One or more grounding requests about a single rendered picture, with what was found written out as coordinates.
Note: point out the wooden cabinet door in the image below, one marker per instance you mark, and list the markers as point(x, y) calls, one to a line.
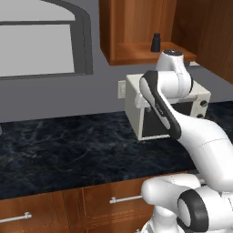
point(212, 33)

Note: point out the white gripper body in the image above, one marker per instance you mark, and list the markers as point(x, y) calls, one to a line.
point(142, 101)

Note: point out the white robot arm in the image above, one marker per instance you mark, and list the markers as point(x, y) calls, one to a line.
point(209, 151)

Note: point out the white toaster oven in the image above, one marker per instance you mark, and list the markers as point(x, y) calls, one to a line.
point(133, 100)

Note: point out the open wooden wall cabinet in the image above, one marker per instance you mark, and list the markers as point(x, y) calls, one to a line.
point(136, 27)

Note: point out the black oven knob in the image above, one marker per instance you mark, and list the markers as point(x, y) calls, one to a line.
point(204, 103)
point(200, 115)

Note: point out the white wall socket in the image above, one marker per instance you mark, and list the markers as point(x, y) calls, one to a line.
point(121, 89)

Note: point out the wooden drawer front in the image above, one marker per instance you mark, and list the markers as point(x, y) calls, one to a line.
point(30, 209)
point(100, 212)

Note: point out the black shaker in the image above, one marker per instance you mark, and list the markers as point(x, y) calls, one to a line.
point(156, 44)

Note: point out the grey framed window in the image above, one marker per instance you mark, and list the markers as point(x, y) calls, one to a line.
point(39, 45)

